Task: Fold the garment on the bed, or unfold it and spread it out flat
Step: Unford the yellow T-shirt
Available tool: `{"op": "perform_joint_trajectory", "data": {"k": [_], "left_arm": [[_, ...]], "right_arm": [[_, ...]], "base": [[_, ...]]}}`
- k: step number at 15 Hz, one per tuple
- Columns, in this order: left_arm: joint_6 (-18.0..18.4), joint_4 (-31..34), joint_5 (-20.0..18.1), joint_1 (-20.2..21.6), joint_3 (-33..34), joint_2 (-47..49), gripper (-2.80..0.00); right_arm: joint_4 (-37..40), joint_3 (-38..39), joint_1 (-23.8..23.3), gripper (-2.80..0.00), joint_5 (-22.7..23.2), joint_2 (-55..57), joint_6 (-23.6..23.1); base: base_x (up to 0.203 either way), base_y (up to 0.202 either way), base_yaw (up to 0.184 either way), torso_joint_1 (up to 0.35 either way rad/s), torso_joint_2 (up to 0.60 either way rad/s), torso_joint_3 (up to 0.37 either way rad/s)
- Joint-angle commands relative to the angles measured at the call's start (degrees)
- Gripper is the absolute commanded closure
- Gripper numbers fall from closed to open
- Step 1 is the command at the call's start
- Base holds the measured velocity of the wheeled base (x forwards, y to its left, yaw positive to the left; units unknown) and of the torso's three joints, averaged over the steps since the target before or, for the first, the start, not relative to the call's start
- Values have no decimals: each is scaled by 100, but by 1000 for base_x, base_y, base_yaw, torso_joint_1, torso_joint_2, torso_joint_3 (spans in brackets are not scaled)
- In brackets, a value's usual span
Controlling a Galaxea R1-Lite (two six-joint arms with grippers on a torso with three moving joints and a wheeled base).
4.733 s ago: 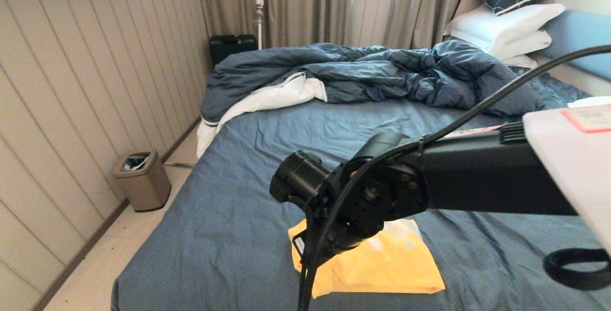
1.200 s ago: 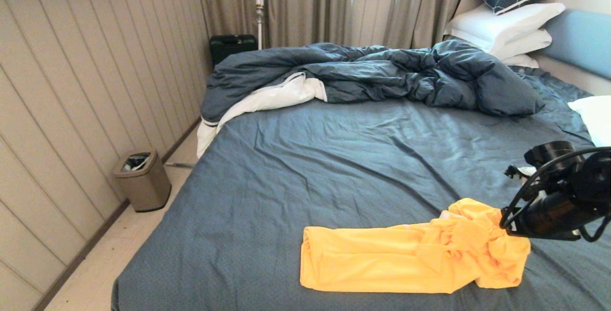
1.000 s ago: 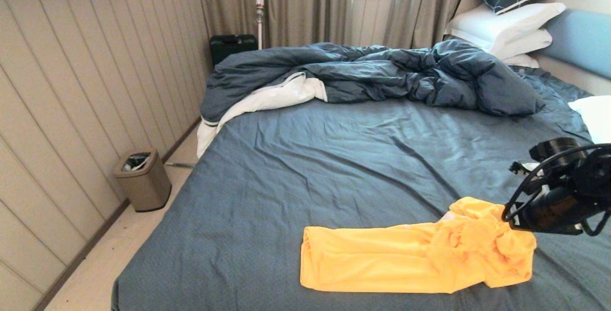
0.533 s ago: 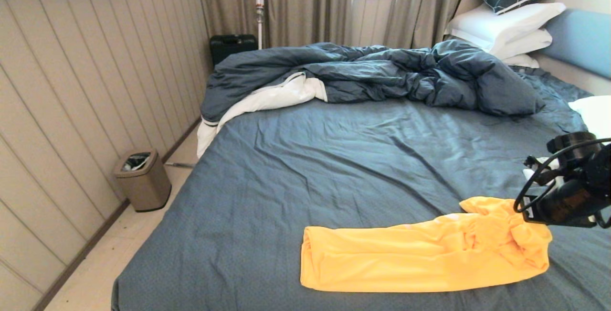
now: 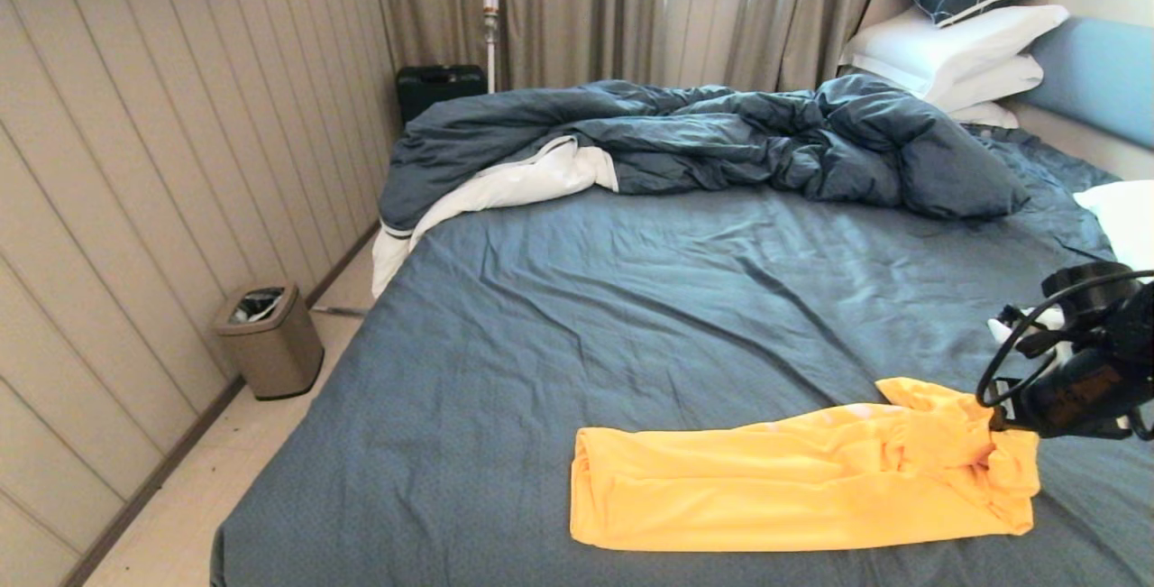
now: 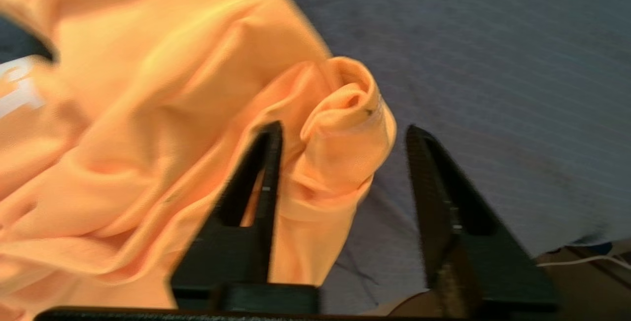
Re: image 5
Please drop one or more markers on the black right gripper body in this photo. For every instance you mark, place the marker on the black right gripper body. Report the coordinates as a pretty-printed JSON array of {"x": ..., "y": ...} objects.
[{"x": 1091, "y": 380}]

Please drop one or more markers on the yellow t-shirt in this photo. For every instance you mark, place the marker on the yellow t-shirt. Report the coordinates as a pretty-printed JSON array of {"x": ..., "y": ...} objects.
[{"x": 793, "y": 488}]

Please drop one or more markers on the beige bed headboard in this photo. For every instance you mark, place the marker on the beige bed headboard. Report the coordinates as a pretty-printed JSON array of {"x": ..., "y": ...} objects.
[{"x": 1082, "y": 142}]

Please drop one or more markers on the small white pillow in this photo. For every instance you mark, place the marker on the small white pillow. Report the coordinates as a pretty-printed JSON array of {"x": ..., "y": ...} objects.
[{"x": 986, "y": 114}]

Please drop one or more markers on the blue headboard pad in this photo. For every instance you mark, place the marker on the blue headboard pad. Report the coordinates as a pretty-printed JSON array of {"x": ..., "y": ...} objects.
[{"x": 1102, "y": 78}]

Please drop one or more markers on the medium white pillow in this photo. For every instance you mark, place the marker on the medium white pillow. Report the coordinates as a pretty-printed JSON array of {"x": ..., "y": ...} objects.
[{"x": 993, "y": 80}]

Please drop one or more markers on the large white pillow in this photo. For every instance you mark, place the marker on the large white pillow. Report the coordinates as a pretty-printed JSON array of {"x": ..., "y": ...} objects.
[{"x": 948, "y": 42}]

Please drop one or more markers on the crumpled dark blue duvet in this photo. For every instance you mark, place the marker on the crumpled dark blue duvet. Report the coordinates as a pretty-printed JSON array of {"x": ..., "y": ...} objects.
[{"x": 721, "y": 134}]

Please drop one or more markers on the dark blue bed sheet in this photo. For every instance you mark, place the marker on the dark blue bed sheet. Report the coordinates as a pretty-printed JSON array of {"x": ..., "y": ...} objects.
[{"x": 586, "y": 298}]

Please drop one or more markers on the narrow beige curtain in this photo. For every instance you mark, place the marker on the narrow beige curtain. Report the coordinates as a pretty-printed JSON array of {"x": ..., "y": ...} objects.
[{"x": 793, "y": 10}]

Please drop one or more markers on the white duvet lining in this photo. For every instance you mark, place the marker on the white duvet lining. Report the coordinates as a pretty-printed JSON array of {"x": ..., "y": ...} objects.
[{"x": 523, "y": 183}]

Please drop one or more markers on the wide beige curtain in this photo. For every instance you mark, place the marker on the wide beige curtain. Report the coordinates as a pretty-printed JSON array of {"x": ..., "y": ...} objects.
[{"x": 577, "y": 10}]

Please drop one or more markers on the black suitcase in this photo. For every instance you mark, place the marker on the black suitcase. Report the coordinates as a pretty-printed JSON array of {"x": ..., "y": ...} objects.
[{"x": 433, "y": 89}]

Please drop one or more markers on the grey metal rod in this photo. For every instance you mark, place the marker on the grey metal rod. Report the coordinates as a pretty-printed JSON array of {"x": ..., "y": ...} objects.
[{"x": 341, "y": 311}]

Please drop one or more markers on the beige trash bin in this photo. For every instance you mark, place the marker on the beige trash bin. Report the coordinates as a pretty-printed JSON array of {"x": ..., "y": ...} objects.
[{"x": 270, "y": 353}]

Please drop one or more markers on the dark trash bag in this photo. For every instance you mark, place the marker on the dark trash bag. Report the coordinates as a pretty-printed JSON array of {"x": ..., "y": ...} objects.
[{"x": 257, "y": 307}]

